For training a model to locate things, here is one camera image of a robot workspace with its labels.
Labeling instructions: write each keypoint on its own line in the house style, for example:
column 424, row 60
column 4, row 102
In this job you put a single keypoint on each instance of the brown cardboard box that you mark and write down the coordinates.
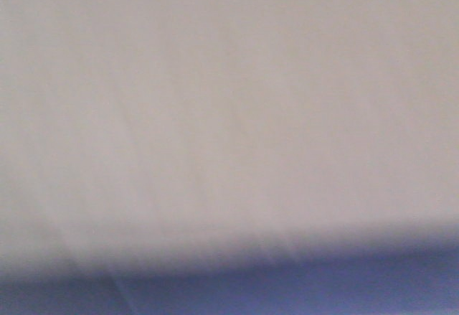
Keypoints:
column 172, row 136

